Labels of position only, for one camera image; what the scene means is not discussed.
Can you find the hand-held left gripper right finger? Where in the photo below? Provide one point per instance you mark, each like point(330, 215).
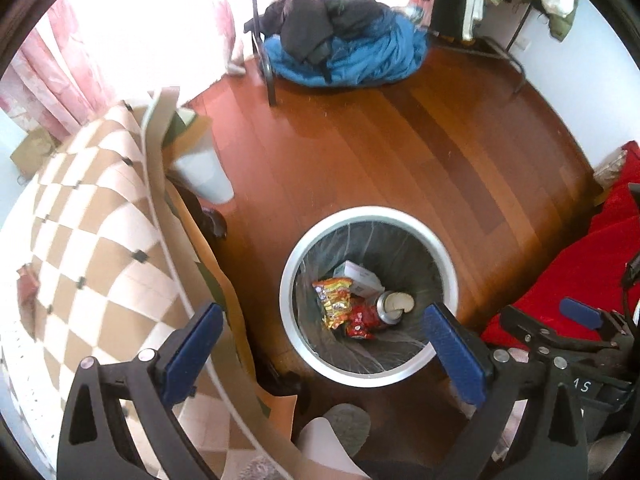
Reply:
point(455, 355)

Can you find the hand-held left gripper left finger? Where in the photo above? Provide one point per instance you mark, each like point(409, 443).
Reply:
point(192, 350)

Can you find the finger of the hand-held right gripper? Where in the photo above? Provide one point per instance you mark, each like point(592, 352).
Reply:
point(525, 325)
point(580, 312)

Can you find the silver can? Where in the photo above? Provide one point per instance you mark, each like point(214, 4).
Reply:
point(385, 317)

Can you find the red crinkled wrapper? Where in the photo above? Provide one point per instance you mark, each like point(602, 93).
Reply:
point(360, 325)

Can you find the round white trash bin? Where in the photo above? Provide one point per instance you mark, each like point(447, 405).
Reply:
point(400, 255)

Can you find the white pink carton box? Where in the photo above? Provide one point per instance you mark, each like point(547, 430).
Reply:
point(362, 280)

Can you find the orange snack wrapper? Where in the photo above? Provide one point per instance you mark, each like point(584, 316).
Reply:
point(332, 300)

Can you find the orange cardboard sheet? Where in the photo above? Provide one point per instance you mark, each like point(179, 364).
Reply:
point(237, 340)

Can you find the red blanket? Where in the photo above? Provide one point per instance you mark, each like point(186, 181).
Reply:
point(560, 270)

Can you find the grey slipper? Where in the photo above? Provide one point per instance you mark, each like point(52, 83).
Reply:
point(347, 425)

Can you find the beige crumpled bag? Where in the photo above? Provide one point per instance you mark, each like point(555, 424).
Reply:
point(610, 172)

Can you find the checkered brown white tablecloth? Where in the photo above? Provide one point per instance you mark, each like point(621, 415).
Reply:
point(100, 210)

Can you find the dark red sauce packet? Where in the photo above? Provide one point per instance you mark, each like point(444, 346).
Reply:
point(29, 287)

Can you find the white plastic bucket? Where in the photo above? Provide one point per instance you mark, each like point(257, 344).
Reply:
point(202, 175)

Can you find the brown cardboard piece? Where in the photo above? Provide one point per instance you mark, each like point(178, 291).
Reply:
point(192, 132)

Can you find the brown paper bag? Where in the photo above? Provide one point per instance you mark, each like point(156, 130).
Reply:
point(32, 152)

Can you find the black coat stand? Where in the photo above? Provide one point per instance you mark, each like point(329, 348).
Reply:
point(272, 95)

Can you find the blue blanket pile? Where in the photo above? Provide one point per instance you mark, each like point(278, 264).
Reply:
point(370, 60)

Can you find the pink floral curtain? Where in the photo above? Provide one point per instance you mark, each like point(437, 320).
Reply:
point(65, 70)

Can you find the black white-striped pants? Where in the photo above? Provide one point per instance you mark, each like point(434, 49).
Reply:
point(450, 0)

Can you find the black clothes pile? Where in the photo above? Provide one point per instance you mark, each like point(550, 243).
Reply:
point(305, 30)

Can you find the black clothes rack frame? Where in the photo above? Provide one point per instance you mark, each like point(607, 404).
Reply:
point(520, 72)

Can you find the white wall socket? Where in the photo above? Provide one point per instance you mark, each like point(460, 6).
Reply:
point(521, 43)

